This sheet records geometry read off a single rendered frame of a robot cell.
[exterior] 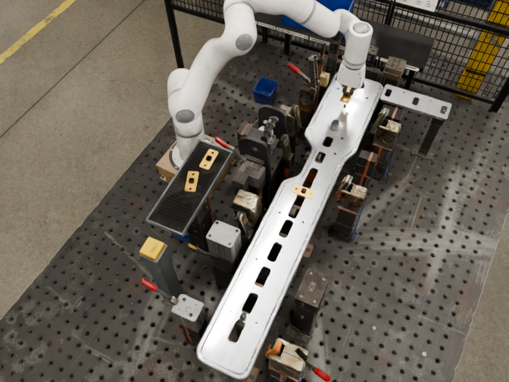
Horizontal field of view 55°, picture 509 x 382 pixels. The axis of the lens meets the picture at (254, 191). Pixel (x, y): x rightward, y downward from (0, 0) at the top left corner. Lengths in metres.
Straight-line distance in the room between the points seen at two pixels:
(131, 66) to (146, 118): 0.54
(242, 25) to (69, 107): 2.27
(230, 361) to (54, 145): 2.29
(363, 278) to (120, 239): 1.03
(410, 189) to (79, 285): 1.48
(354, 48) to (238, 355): 1.13
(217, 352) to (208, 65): 0.96
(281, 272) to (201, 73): 0.75
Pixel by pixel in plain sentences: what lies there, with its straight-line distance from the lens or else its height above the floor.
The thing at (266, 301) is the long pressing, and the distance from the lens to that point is 1.65.
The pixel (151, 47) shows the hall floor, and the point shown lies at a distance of 3.97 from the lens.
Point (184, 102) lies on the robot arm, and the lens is 1.82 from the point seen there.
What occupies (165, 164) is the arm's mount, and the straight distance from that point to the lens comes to 2.18.
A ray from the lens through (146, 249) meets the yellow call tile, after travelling 1.59.
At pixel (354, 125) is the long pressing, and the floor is 1.00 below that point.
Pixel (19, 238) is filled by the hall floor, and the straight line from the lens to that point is 3.20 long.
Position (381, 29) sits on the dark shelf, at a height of 1.03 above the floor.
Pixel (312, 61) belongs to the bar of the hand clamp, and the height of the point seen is 1.21.
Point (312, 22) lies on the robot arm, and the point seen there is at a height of 1.49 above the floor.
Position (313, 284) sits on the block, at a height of 1.03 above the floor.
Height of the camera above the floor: 2.55
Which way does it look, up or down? 58 degrees down
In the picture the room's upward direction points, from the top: 2 degrees counter-clockwise
